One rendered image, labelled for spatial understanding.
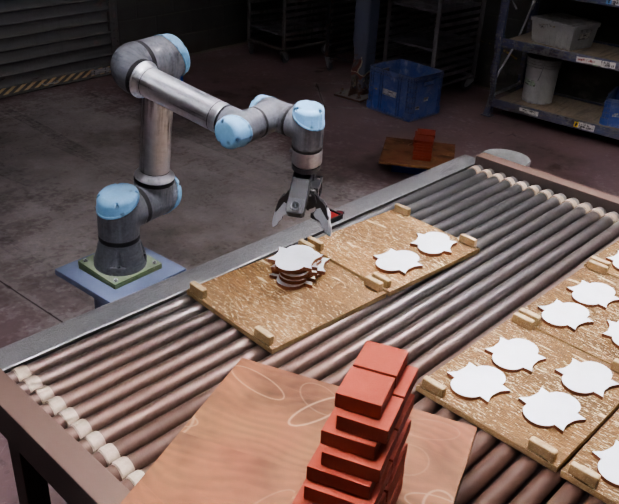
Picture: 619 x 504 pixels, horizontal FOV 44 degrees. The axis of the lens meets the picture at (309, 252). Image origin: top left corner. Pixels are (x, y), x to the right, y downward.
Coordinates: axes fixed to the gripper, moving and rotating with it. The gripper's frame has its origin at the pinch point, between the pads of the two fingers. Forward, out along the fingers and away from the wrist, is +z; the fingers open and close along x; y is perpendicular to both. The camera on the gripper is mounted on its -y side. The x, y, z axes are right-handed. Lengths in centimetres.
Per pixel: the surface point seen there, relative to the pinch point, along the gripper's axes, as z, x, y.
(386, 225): 23, -19, 43
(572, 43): 106, -123, 445
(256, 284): 17.3, 11.0, -2.9
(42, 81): 176, 306, 390
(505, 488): 8, -54, -60
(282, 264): 10.1, 4.3, -1.4
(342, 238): 21.8, -7.3, 30.3
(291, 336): 13.6, -3.5, -23.8
